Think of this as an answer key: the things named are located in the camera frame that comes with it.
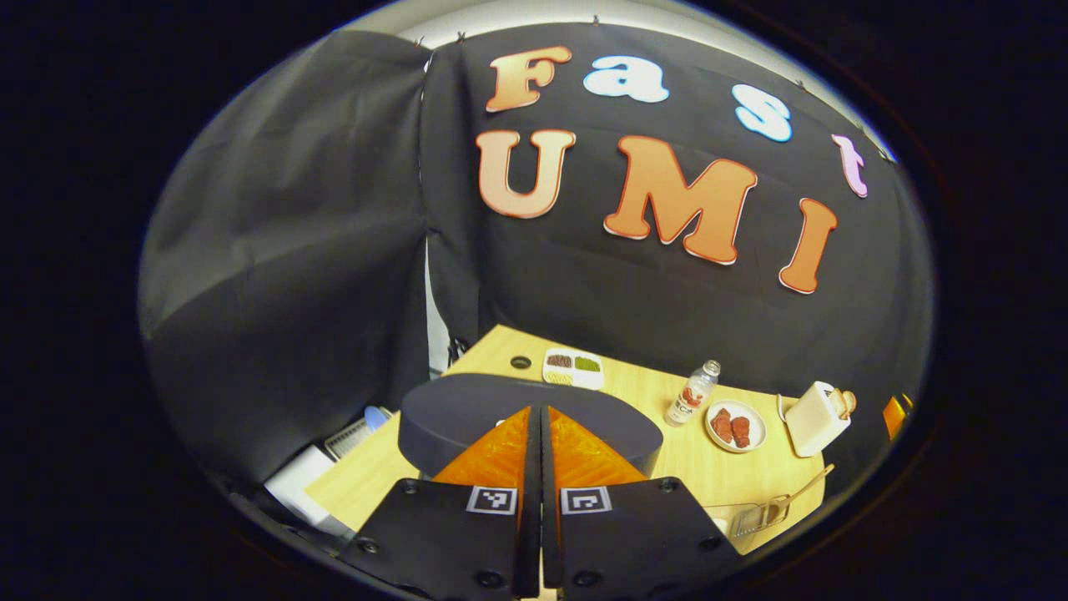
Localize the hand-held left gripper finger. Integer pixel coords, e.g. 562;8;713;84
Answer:
338;406;542;600
541;406;743;600

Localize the wooden spoon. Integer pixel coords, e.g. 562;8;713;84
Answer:
768;464;835;523

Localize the silver and black rice cooker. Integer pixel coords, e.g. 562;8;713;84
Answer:
398;373;664;481

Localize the white toaster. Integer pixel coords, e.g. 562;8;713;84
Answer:
784;381;852;458

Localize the white round plate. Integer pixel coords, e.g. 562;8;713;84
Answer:
705;399;767;454

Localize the white divided bean dish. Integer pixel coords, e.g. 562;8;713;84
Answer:
542;347;605;391

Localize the clear plastic drink bottle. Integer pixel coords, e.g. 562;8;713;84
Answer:
665;360;721;427

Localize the white box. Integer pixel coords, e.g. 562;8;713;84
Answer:
263;445;355;539

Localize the black backdrop cloth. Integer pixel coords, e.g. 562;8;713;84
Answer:
138;23;935;493

